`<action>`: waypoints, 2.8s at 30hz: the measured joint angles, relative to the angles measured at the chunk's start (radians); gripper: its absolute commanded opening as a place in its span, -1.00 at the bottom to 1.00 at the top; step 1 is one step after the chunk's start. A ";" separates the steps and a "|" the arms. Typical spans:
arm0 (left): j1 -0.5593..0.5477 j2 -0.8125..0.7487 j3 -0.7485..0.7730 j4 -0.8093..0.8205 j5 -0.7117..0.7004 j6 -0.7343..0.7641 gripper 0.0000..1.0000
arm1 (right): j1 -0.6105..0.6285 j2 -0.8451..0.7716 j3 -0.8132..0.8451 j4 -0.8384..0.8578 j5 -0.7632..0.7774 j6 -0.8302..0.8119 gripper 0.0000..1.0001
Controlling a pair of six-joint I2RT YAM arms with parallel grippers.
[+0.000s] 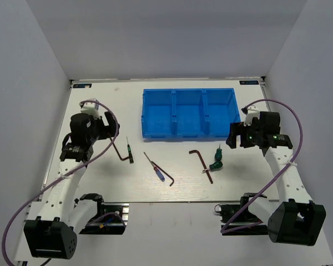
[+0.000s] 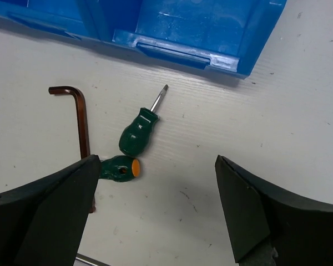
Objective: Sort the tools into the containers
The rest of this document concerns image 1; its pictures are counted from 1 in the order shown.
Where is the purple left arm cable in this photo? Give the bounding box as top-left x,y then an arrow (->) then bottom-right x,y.
2,100 -> 120,266

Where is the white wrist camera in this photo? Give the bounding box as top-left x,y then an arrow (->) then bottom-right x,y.
241,105 -> 260,126
79,102 -> 101,120

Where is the corner label sticker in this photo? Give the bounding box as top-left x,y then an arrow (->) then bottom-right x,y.
239,80 -> 259,85
73,83 -> 92,89

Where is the large brown hex key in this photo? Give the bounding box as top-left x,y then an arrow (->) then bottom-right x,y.
188,150 -> 214,185

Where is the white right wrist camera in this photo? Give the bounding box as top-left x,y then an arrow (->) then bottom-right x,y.
241,105 -> 260,126

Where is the green stubby screwdriver lower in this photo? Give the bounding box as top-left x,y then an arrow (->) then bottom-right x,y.
203,161 -> 223,172

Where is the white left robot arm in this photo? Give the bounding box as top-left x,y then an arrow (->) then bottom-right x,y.
23,111 -> 119,259

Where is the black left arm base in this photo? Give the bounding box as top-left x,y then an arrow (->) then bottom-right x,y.
69,193 -> 129,235

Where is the black green precision screwdriver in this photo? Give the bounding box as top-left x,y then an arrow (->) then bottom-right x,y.
126,137 -> 134,163

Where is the medium brown hex key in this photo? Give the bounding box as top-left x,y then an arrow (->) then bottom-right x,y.
152,161 -> 175,187

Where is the small brown hex key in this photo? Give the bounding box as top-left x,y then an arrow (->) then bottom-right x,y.
108,132 -> 128,162

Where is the red blue handled screwdriver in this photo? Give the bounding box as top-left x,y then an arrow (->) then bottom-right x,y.
144,152 -> 165,182

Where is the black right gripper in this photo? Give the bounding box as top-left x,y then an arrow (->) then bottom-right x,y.
226,119 -> 263,149

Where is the green stubby screwdriver upper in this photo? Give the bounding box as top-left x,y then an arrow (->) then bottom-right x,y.
214,145 -> 223,161

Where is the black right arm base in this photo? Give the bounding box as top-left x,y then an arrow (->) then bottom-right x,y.
214,193 -> 268,236

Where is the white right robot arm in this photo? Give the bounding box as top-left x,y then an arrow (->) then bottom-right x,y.
226,106 -> 326,246

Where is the right corner label sticker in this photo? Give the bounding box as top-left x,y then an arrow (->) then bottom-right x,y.
239,80 -> 259,85

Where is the green stubby screwdriver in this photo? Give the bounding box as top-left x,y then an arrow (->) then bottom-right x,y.
203,161 -> 223,172
214,145 -> 223,161

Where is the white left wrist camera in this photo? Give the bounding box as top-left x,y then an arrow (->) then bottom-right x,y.
79,102 -> 101,120

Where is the blue three-compartment plastic bin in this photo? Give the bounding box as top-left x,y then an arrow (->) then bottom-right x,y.
141,88 -> 240,139

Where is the left corner label sticker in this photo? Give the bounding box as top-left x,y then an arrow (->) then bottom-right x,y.
73,83 -> 92,89

